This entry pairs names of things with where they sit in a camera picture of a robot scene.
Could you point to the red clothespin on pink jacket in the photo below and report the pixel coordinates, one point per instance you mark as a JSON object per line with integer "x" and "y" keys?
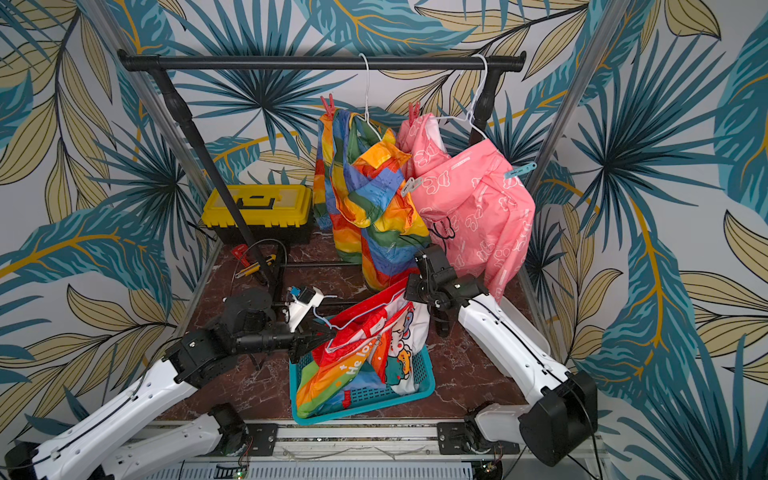
{"x": 414, "y": 111}

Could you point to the yellow black toolbox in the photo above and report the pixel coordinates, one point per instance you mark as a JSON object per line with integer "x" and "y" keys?
{"x": 281, "y": 212}

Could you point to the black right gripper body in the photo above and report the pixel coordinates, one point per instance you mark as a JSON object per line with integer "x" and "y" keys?
{"x": 430, "y": 267}

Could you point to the pink hooded jacket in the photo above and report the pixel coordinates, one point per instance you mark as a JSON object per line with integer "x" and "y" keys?
{"x": 482, "y": 220}

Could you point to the teal clothespin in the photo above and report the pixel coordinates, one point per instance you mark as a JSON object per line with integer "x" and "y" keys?
{"x": 521, "y": 170}

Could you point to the red rainbow kids jacket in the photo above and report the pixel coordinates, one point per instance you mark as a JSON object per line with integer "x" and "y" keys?
{"x": 386, "y": 359}

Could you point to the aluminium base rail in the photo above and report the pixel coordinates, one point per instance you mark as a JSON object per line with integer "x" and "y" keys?
{"x": 346, "y": 449}

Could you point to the red clothespin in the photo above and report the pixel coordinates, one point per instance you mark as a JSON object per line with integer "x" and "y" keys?
{"x": 414, "y": 111}
{"x": 329, "y": 107}

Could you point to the rainbow striped jacket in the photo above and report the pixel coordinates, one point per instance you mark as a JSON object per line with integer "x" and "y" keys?
{"x": 357, "y": 195}

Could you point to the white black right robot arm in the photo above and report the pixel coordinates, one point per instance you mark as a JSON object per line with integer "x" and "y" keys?
{"x": 560, "y": 408}

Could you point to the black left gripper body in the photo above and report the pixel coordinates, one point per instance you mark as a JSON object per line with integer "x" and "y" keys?
{"x": 298, "y": 341}

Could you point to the light blue wire hanger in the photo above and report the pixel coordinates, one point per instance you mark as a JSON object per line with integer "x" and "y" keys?
{"x": 360, "y": 327}

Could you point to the red handled tool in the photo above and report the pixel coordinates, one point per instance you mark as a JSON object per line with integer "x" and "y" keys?
{"x": 240, "y": 253}

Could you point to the white wire hanger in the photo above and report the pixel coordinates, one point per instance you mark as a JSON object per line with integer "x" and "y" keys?
{"x": 475, "y": 114}
{"x": 366, "y": 111}

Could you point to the grey clothespin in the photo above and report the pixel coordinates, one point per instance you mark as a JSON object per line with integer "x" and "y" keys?
{"x": 410, "y": 185}

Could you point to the teal plastic basket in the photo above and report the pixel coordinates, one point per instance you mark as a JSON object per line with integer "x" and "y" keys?
{"x": 363, "y": 400}

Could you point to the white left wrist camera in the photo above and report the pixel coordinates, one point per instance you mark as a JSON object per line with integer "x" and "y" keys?
{"x": 302, "y": 301}

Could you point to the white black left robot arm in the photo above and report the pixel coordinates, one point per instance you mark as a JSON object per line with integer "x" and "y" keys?
{"x": 101, "y": 446}

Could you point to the yellow handled tool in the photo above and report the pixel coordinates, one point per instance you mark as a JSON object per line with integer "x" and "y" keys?
{"x": 254, "y": 268}

